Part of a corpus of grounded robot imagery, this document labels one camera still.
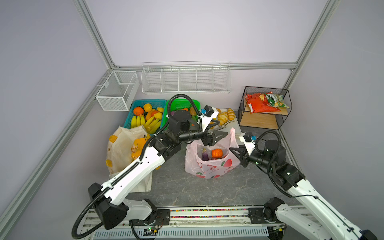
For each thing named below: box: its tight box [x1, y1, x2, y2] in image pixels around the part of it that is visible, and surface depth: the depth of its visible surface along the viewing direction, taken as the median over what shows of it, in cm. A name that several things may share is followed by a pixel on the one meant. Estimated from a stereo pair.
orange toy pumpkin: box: [211, 148, 223, 159], surface depth 93 cm
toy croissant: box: [218, 111, 229, 126], surface depth 114 cm
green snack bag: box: [265, 93, 290, 109], surface depth 100 cm
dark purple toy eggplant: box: [202, 147, 209, 161], surface depth 95 cm
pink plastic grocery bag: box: [184, 127, 241, 179], surface depth 79 cm
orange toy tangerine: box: [133, 106, 144, 116], surface depth 111 cm
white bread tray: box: [217, 108, 236, 129], surface depth 113 cm
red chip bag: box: [245, 91, 281, 115], surface depth 99 cm
